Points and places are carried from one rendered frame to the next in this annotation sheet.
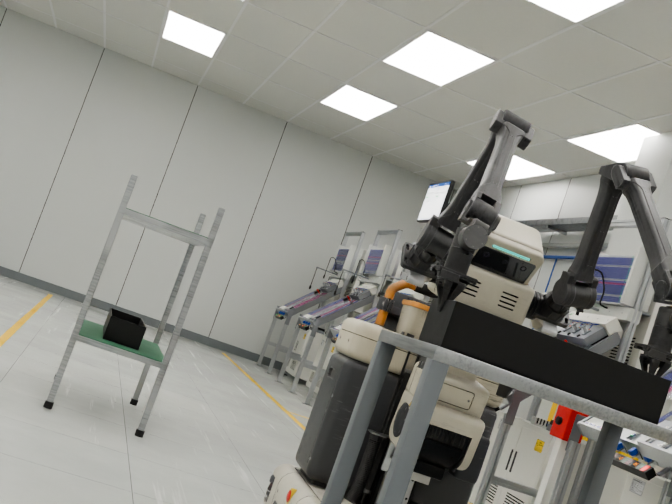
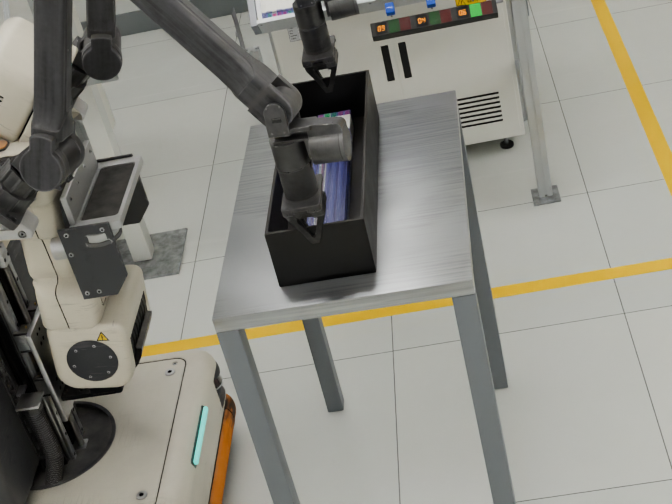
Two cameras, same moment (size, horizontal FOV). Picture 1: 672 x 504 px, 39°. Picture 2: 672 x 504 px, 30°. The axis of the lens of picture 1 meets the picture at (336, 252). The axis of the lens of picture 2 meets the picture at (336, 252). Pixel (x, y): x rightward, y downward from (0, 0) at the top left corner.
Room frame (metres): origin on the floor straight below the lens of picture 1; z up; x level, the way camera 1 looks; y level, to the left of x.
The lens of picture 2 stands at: (1.54, 1.39, 2.00)
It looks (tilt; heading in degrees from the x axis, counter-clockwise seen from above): 33 degrees down; 291
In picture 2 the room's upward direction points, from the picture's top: 14 degrees counter-clockwise
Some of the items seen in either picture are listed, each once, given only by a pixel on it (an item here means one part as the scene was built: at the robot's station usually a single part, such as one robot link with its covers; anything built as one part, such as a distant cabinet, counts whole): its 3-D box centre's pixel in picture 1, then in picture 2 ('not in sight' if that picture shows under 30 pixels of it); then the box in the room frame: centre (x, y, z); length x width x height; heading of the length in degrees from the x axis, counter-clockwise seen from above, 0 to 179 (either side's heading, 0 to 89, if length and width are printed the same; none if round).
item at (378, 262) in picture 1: (368, 318); not in sight; (9.99, -0.56, 0.95); 1.37 x 0.82 x 1.90; 103
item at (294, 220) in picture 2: (450, 294); (309, 215); (2.23, -0.29, 0.93); 0.07 x 0.07 x 0.09; 12
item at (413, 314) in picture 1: (433, 327); not in sight; (3.13, -0.39, 0.87); 0.23 x 0.15 x 0.11; 101
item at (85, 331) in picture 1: (133, 300); not in sight; (4.75, 0.86, 0.55); 0.91 x 0.46 x 1.10; 13
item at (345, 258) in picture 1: (336, 309); not in sight; (11.41, -0.24, 0.95); 1.37 x 0.82 x 1.90; 103
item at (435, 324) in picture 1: (543, 360); (327, 169); (2.28, -0.56, 0.86); 0.57 x 0.17 x 0.11; 101
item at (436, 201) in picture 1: (439, 205); not in sight; (8.54, -0.74, 2.10); 0.58 x 0.14 x 0.41; 13
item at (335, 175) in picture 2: not in sight; (330, 181); (2.28, -0.56, 0.83); 0.51 x 0.07 x 0.03; 101
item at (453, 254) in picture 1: (457, 264); (299, 182); (2.23, -0.28, 1.00); 0.10 x 0.07 x 0.07; 102
